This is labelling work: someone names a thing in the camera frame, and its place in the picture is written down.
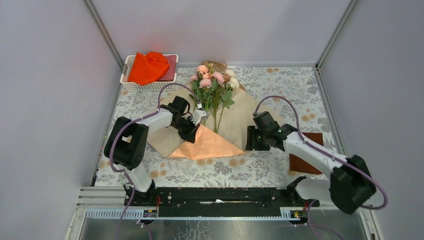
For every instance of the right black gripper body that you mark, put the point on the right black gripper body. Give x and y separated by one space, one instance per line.
261 136

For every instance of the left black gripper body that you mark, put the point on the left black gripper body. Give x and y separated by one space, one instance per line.
185 127

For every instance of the beige orange wrapping paper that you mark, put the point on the beige orange wrapping paper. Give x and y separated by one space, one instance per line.
229 141

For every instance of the white plastic basket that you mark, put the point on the white plastic basket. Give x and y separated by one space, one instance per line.
135 87

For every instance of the pink rose stems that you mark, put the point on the pink rose stems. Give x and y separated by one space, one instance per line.
214 90

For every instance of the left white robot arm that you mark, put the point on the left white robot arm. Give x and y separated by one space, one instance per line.
126 144

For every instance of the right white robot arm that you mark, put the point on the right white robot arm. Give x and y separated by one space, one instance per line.
348 182

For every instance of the dark red cloth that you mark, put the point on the dark red cloth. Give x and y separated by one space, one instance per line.
172 60

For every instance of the floral table cloth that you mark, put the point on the floral table cloth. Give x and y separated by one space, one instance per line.
277 87

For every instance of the orange cloth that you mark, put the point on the orange cloth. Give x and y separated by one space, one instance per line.
148 68

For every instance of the tan ribbon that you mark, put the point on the tan ribbon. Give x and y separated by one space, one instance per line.
220 67

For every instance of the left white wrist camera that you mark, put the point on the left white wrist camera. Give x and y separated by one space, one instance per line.
199 114

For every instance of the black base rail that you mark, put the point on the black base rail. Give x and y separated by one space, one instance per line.
213 202

